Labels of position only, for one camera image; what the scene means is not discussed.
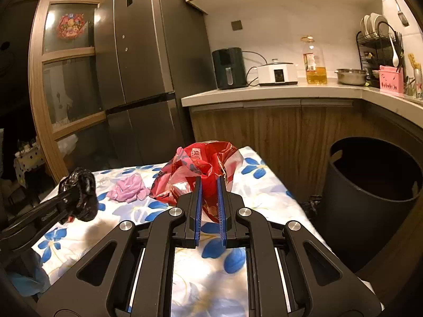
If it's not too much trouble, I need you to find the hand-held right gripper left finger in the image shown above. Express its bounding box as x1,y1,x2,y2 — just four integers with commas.
36,176,203,317

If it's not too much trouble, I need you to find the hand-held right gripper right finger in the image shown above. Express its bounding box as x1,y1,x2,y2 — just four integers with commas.
216,176,385,317

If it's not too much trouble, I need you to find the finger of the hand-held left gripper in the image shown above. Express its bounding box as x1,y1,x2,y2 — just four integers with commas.
5,172,86,228
0,201,75,255

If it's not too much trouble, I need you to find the black plastic bag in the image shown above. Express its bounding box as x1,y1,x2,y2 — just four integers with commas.
58,168,99,222

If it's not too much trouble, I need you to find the red printed plastic bag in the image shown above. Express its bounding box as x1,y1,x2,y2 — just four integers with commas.
149,140,244,223

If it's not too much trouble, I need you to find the black trash bin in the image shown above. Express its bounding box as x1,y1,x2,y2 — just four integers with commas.
314,136,422,273

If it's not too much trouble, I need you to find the blue cloth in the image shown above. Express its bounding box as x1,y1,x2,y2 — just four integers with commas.
10,249,51,298

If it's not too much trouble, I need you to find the polka dot cloth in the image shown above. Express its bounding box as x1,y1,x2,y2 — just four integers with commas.
13,145,45,189

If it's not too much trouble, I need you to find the wooden base cabinet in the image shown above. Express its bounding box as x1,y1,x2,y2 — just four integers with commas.
190,99,423,307

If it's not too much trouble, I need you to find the wooden glass door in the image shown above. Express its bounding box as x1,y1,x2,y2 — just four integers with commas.
28,0,116,184

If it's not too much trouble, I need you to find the white kitchen countertop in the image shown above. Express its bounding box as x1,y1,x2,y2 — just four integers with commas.
181,84,423,129

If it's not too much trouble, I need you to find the black air fryer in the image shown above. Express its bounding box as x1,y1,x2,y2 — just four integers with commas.
212,47,248,90

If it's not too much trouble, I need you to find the white electric cooker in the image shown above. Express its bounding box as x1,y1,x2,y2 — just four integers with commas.
257,59,298,87

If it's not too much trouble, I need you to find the grey refrigerator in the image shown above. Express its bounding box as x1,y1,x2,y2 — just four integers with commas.
94,0,219,172

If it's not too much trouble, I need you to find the cooking oil bottle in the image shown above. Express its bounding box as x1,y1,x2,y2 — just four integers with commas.
301,36,328,85

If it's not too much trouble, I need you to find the red door decoration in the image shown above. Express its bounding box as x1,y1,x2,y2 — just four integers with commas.
56,13,87,40

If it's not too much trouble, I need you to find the steel pot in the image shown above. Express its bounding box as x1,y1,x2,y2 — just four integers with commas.
334,69,368,86

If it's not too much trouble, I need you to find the black dish rack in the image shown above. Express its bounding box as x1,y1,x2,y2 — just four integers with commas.
356,12,405,88

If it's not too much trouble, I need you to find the pink utensil box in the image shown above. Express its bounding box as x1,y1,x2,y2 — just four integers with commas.
378,65,405,97

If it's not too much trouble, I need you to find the white spoon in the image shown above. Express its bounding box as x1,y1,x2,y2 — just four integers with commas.
389,36,399,67

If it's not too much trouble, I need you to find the white and red can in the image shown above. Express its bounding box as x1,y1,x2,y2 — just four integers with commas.
413,69,423,100

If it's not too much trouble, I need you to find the hanging metal spatula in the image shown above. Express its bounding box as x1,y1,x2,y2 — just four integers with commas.
387,0,410,27

